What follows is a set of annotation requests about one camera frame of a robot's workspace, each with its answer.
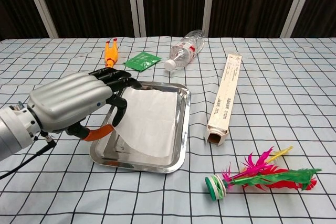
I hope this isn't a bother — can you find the green foil packet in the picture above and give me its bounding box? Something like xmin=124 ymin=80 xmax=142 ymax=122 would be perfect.
xmin=122 ymin=51 xmax=162 ymax=72

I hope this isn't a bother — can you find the clear plastic water bottle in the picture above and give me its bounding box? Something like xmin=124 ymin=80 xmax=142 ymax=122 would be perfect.
xmin=164 ymin=29 xmax=205 ymax=72

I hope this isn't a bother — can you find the white partition frame post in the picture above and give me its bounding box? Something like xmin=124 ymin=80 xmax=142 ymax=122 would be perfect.
xmin=21 ymin=0 xmax=59 ymax=39
xmin=126 ymin=0 xmax=146 ymax=37
xmin=202 ymin=0 xmax=217 ymax=37
xmin=279 ymin=0 xmax=314 ymax=38

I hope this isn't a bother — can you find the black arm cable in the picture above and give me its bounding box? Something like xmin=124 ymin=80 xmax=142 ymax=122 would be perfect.
xmin=0 ymin=132 xmax=57 ymax=180

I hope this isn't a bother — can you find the rectangular metal tray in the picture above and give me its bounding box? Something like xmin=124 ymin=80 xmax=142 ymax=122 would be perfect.
xmin=89 ymin=81 xmax=192 ymax=174

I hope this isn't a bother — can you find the long white cardboard box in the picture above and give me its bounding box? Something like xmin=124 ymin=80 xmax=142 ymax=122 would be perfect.
xmin=205 ymin=52 xmax=243 ymax=146

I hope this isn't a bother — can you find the colourful feather shuttlecock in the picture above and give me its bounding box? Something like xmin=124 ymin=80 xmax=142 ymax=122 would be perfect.
xmin=204 ymin=145 xmax=323 ymax=201

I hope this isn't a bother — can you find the yellow rubber chicken toy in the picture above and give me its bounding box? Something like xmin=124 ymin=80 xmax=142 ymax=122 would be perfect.
xmin=104 ymin=38 xmax=120 ymax=69

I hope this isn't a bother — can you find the translucent white sheet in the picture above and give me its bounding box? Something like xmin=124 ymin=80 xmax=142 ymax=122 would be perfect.
xmin=113 ymin=87 xmax=178 ymax=159

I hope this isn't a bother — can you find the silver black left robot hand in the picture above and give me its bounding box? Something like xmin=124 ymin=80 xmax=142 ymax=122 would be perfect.
xmin=27 ymin=68 xmax=142 ymax=142

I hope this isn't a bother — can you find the checkered tablecloth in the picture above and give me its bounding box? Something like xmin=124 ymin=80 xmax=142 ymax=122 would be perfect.
xmin=0 ymin=36 xmax=336 ymax=224

